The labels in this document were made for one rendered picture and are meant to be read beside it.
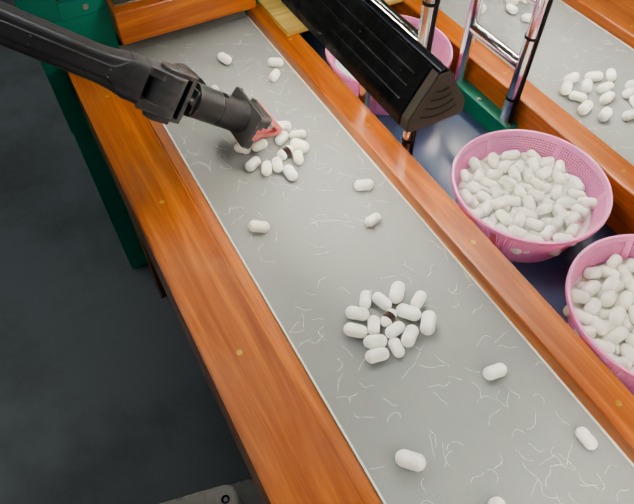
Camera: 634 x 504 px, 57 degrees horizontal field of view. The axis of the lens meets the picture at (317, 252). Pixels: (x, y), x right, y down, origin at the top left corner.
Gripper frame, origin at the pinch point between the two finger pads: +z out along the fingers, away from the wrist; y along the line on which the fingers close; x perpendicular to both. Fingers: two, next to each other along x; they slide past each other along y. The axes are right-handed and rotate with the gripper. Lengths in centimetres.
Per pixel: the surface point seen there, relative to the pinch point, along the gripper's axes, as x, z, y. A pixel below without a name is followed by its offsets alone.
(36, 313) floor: 98, 2, 42
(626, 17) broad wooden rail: -56, 63, -6
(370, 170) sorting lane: -5.6, 9.1, -16.0
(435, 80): -27, -21, -37
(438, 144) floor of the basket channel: -13.7, 28.4, -11.2
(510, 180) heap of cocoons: -18.9, 23.7, -30.5
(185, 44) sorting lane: 3.9, -1.8, 36.6
